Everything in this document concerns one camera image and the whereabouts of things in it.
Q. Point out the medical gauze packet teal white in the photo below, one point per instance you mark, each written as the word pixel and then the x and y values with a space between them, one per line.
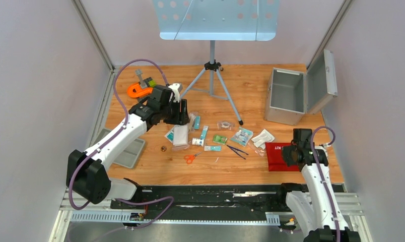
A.
pixel 170 135

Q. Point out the white gauze pad bag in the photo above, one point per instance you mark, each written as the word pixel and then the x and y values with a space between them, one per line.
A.
pixel 180 138

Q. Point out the green wind oil box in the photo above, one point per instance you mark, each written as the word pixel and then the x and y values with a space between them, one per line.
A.
pixel 218 139

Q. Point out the tape roll in bag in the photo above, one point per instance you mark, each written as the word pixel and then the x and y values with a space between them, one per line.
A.
pixel 225 125

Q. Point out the grey plastic tray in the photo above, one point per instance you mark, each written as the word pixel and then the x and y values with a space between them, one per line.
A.
pixel 129 157

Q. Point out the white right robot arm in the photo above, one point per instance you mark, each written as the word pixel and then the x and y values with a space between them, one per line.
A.
pixel 317 212

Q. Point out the orange grey toy fixture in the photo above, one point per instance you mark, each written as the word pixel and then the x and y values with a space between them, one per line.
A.
pixel 142 88

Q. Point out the blue white sachet middle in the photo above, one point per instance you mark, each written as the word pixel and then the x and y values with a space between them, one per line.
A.
pixel 204 132

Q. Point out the adhesive tape pack blue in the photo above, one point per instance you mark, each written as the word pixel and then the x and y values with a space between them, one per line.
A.
pixel 242 136

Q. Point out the blue music stand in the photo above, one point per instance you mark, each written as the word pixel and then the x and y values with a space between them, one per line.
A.
pixel 218 20

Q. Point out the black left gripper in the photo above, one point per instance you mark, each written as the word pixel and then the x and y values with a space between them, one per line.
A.
pixel 181 118

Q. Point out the red first aid pouch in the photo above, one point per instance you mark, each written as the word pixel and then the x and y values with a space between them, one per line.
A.
pixel 274 157

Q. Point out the blue white sachet lower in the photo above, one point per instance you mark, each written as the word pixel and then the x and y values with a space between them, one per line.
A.
pixel 212 148

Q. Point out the white bandage roll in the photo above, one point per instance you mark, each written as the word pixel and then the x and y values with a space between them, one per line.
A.
pixel 198 142

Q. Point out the blue plastic tweezers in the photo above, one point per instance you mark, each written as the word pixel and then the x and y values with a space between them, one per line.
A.
pixel 239 152

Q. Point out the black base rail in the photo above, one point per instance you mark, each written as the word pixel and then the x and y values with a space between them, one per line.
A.
pixel 217 203

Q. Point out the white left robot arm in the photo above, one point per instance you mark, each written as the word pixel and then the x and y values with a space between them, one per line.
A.
pixel 87 170

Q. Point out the cotton swabs bag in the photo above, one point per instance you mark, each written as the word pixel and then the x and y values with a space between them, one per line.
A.
pixel 192 117

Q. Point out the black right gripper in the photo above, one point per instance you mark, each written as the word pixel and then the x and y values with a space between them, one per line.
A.
pixel 285 150

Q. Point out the white pads zip bag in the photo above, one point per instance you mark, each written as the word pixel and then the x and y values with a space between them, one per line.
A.
pixel 261 139

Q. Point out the blue Basewing sachet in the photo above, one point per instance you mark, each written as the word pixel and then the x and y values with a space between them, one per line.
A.
pixel 196 124

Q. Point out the grey metal case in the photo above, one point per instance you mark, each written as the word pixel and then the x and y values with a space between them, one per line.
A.
pixel 293 94

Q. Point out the orange handled scissors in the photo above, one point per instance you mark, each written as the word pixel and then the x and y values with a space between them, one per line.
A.
pixel 190 158

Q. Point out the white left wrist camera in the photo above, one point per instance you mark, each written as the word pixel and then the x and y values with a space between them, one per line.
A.
pixel 176 89

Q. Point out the blue white sachet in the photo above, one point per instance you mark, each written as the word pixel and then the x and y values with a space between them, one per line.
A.
pixel 212 148
pixel 204 132

